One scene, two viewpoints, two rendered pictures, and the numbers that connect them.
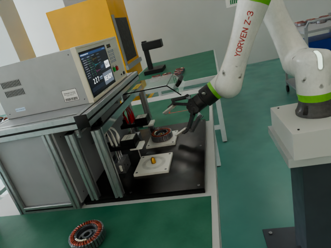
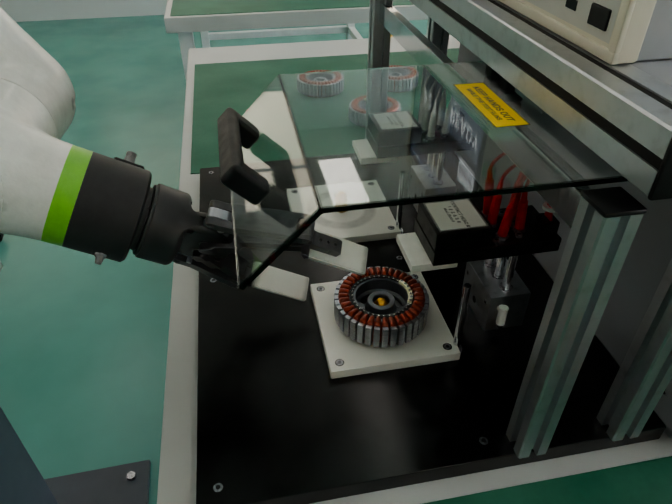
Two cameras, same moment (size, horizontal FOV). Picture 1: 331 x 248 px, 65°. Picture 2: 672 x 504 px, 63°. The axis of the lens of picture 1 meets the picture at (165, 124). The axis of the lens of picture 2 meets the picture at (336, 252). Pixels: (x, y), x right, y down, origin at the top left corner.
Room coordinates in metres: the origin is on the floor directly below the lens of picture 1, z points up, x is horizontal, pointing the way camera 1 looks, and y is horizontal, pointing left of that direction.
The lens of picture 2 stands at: (1.65, -0.22, 1.25)
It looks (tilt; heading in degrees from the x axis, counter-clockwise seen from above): 37 degrees down; 155
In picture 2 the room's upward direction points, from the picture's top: straight up
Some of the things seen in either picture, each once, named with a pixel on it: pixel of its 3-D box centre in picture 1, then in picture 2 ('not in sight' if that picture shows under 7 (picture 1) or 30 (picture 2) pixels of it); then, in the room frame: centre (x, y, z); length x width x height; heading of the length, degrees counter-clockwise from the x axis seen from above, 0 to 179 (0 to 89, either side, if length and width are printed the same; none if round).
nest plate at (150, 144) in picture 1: (162, 139); (380, 319); (1.23, 0.03, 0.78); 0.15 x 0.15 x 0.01; 76
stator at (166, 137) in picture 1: (161, 135); (380, 304); (1.23, 0.03, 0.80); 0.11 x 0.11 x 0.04
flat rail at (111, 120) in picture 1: (124, 105); (448, 77); (1.14, 0.16, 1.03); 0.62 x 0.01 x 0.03; 166
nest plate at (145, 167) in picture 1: (153, 164); (341, 212); (1.00, 0.09, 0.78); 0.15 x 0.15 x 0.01; 76
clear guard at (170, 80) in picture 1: (150, 88); (420, 149); (1.29, 0.03, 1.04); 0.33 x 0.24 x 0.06; 76
